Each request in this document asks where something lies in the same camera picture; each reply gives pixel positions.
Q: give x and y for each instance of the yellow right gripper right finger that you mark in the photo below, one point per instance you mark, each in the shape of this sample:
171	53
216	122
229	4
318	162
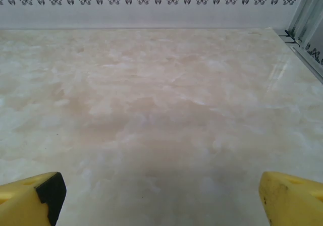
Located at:
290	203

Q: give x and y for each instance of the aluminium frame corner post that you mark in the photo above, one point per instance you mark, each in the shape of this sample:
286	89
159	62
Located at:
308	9

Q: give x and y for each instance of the aluminium table side rail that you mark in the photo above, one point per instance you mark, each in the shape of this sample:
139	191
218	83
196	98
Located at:
305	57

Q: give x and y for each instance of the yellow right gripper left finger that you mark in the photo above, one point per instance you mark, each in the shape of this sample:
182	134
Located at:
20	205

